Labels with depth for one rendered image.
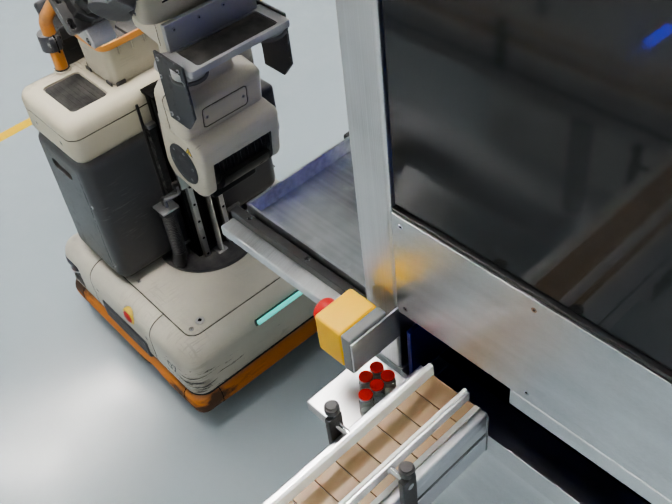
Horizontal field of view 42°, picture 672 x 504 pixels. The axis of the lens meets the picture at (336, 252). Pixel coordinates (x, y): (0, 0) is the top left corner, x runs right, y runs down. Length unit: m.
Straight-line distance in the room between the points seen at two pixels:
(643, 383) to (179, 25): 1.15
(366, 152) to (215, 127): 0.93
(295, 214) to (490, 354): 0.59
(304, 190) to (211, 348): 0.71
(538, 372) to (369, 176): 0.31
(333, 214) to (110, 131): 0.74
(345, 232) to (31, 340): 1.45
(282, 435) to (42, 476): 0.63
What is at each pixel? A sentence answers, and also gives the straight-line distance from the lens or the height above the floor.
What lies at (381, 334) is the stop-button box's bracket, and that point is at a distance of 1.22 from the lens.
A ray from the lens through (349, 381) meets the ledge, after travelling 1.33.
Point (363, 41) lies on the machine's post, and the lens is 0.96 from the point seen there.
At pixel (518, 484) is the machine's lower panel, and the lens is 1.32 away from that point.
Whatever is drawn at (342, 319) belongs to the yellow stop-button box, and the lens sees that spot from 1.20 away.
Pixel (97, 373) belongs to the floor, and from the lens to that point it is 2.62.
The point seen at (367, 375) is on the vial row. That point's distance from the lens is 1.27.
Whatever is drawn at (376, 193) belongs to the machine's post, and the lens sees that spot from 1.09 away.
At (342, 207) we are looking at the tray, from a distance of 1.59.
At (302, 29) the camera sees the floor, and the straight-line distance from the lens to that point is 3.84.
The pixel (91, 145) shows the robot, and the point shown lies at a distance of 2.13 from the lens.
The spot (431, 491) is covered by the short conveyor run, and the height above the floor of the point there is 0.87.
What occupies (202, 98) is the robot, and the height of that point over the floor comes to 0.89.
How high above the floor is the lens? 1.94
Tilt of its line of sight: 45 degrees down
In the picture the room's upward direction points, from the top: 8 degrees counter-clockwise
